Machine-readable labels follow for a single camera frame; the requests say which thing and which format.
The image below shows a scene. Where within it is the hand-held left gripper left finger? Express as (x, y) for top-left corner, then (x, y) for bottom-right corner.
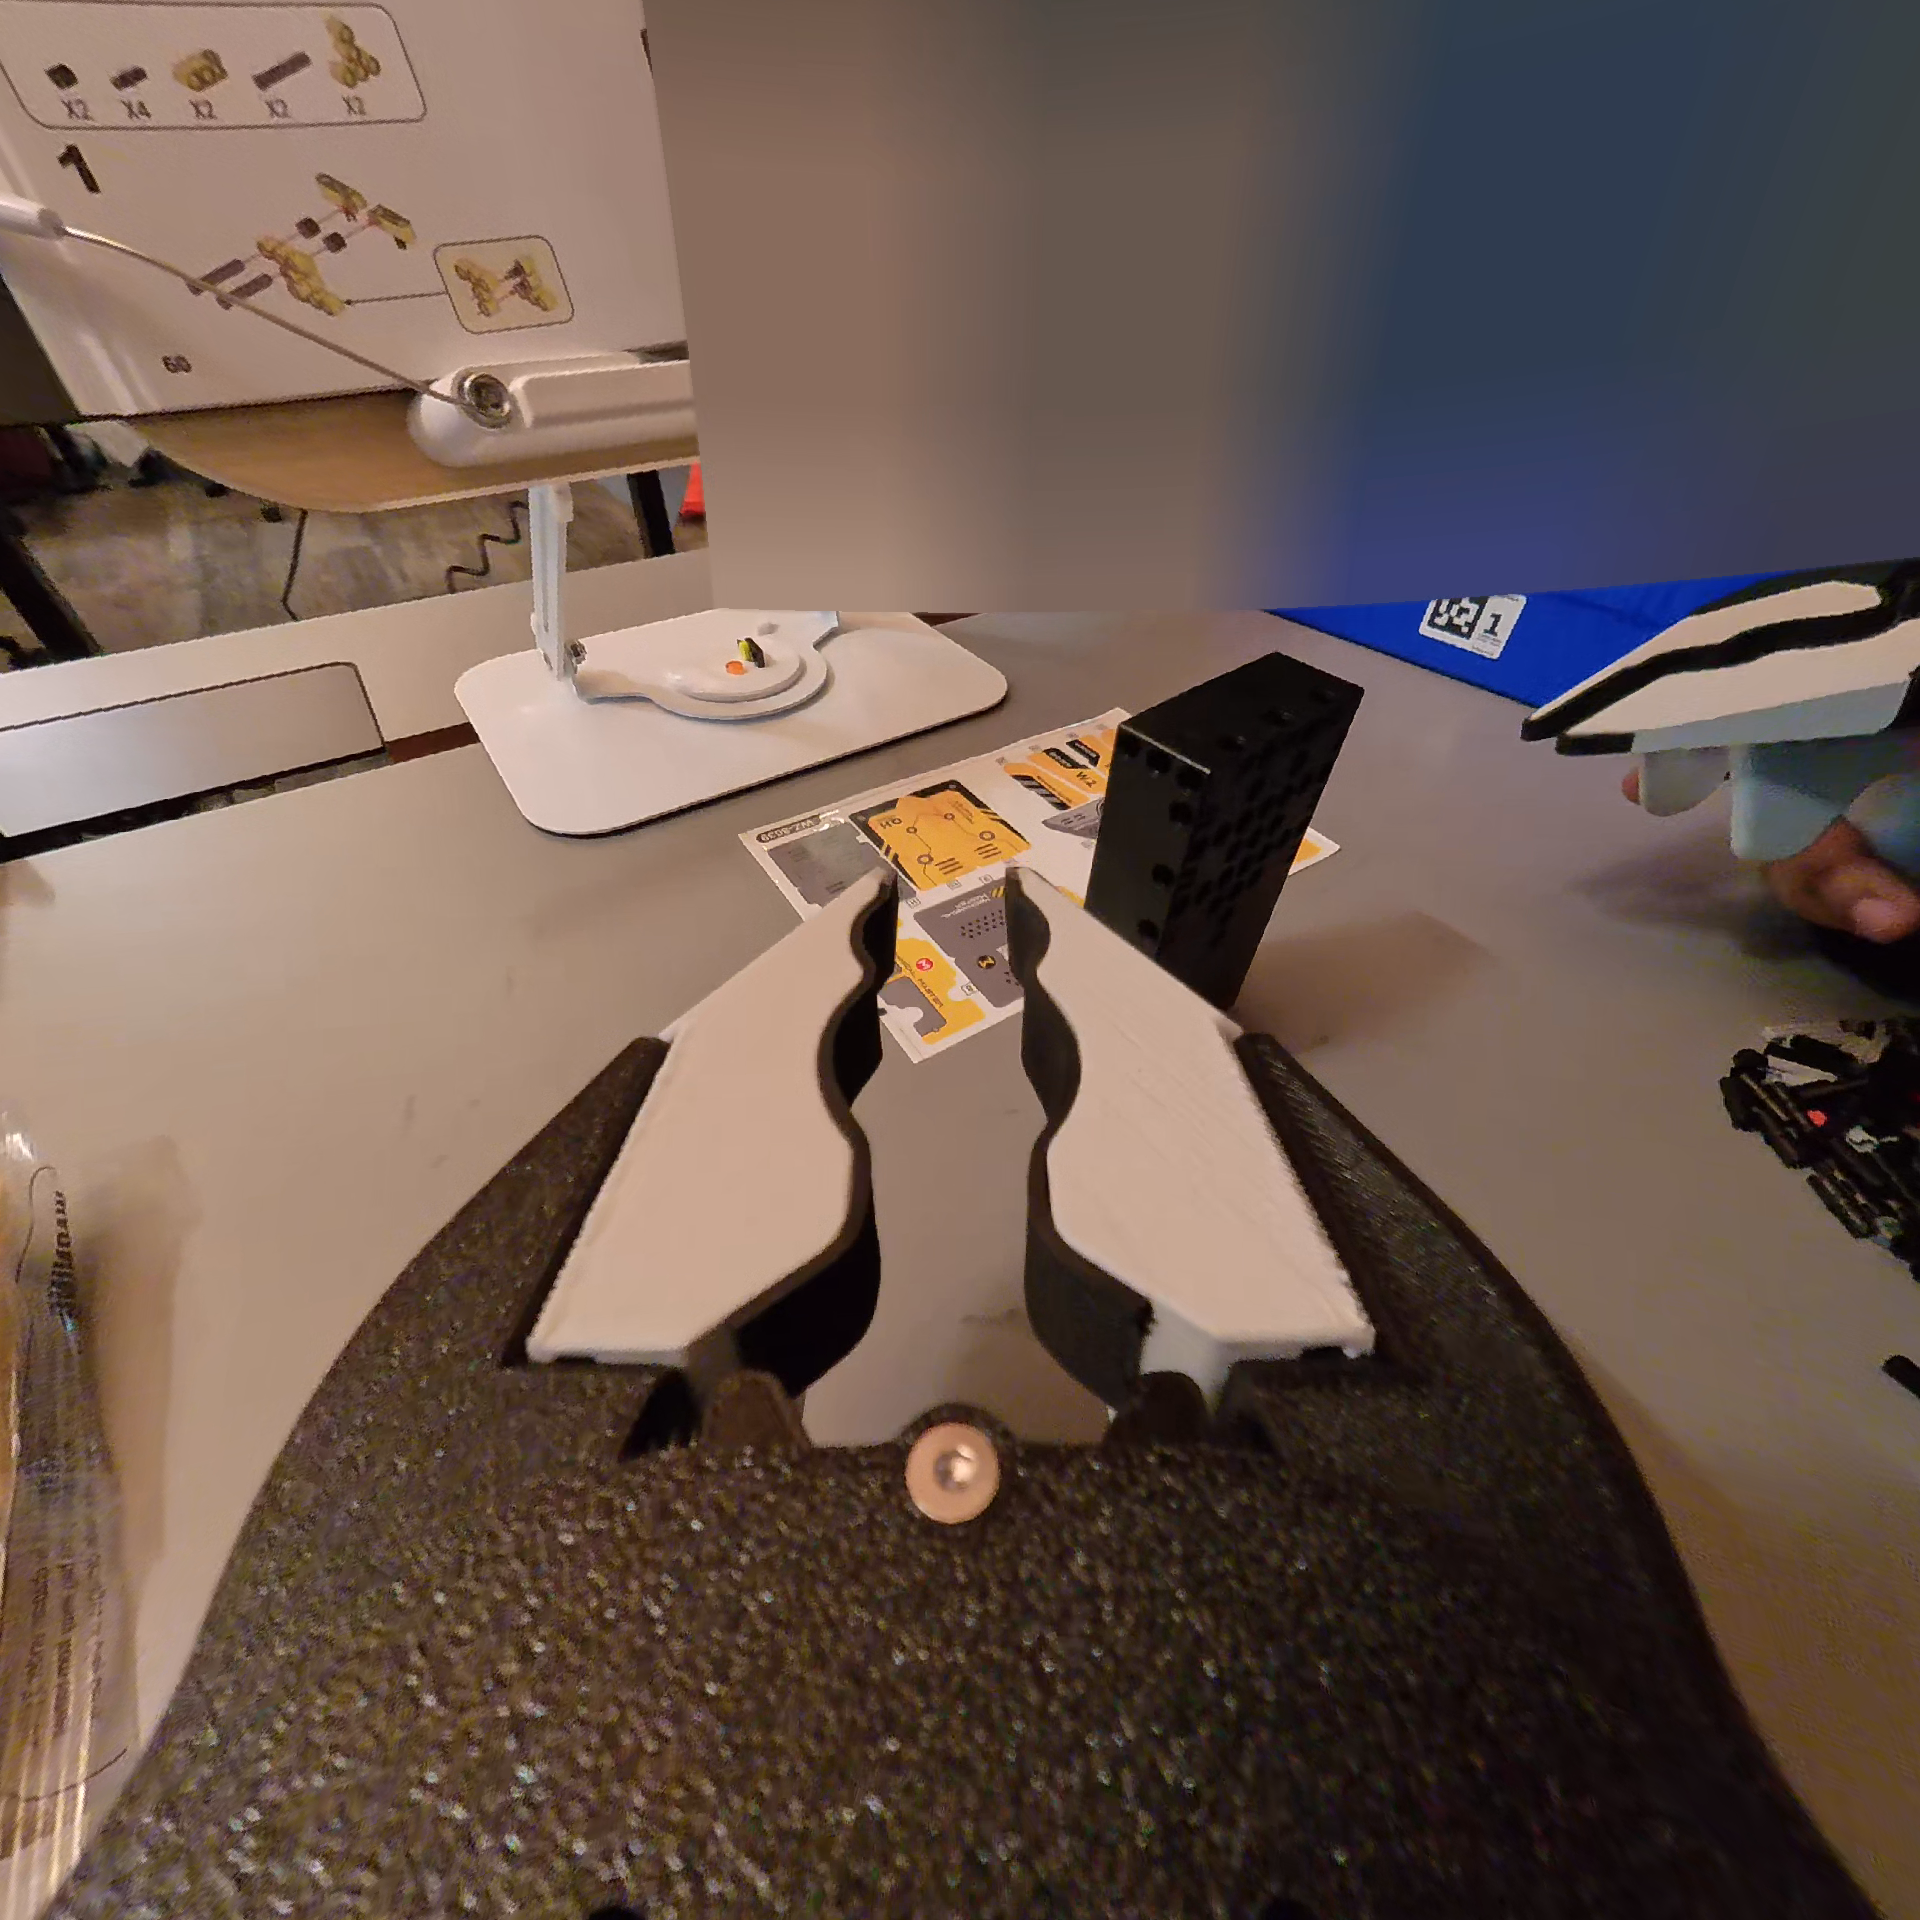
(525, 866), (899, 1396)

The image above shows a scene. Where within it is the pile of black red pins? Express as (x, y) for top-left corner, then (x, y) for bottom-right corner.
(1719, 1018), (1920, 1284)

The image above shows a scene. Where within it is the instruction booklet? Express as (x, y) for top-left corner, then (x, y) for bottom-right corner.
(0, 0), (695, 425)

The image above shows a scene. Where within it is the black perforated block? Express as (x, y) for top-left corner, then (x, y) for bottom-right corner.
(1083, 652), (1366, 1010)

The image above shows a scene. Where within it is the dark table cable cover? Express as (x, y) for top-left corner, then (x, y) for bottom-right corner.
(0, 660), (383, 865)

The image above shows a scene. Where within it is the blue plastic storage bin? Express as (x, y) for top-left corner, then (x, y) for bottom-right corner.
(1266, 576), (1920, 711)

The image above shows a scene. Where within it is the white book stand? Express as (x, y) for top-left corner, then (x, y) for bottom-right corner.
(0, 193), (1011, 836)

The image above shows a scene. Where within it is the person's right hand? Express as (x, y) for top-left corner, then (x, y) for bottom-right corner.
(1767, 817), (1920, 944)

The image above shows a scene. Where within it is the clear bag of yellow beams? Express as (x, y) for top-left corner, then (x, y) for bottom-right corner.
(0, 1107), (140, 1854)

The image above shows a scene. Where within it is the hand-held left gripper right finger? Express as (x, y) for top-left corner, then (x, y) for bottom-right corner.
(1002, 865), (1375, 1416)

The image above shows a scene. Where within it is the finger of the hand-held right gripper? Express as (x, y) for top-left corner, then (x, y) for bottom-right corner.
(1522, 616), (1920, 759)
(1634, 558), (1920, 676)

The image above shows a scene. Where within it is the yellow grey sticker sheet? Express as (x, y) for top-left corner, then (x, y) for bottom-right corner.
(739, 704), (1341, 1065)

